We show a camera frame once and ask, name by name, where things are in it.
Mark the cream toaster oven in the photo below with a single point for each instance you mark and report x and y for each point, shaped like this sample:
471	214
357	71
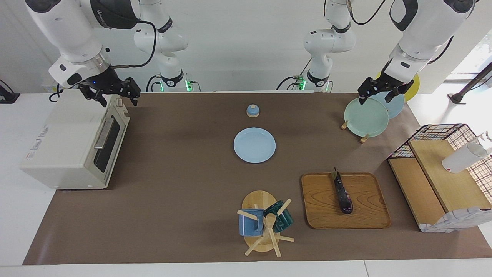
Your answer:
65	142

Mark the blue ceramic mug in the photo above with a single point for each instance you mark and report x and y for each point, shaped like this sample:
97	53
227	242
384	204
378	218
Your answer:
248	227

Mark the small blue white bell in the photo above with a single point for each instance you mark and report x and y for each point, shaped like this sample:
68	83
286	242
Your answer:
253	111

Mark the black stand pole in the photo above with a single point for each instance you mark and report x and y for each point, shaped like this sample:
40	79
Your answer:
471	84

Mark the pale green plate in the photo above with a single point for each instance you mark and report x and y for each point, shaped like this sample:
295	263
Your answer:
365	117

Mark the dark green ceramic mug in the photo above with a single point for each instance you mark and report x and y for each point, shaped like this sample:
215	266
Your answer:
286	221

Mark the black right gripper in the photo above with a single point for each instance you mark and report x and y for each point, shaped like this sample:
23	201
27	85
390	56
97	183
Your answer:
105	81

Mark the white bottle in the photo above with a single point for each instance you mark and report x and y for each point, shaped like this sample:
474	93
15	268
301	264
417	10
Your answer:
461	159

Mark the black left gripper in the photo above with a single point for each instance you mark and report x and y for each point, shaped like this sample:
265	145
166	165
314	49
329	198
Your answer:
386	84

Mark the brown table mat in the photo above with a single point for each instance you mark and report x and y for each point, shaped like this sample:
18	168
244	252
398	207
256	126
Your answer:
184	192

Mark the light blue racked plate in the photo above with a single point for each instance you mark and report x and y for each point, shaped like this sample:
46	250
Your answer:
396	107

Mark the wooden plate rack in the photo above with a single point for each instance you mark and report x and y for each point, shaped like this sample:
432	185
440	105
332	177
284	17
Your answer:
364	139

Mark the wooden serving tray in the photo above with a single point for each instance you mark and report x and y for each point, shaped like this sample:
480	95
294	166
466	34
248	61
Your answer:
326	207

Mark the wooden mug tree stand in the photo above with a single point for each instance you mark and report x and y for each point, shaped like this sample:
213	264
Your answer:
259	200

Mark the marble pattern cloth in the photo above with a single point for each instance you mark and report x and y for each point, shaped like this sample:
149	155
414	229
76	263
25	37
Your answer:
457	219

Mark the dark purple eggplant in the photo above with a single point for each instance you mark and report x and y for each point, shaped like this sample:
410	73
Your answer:
342	194

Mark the white power strip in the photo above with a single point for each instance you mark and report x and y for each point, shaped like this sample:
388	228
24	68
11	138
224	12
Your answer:
48	88

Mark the black clamp mount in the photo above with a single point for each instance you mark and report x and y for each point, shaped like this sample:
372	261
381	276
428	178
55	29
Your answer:
7	96

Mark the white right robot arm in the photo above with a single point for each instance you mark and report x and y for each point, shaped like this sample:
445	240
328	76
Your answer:
69	27

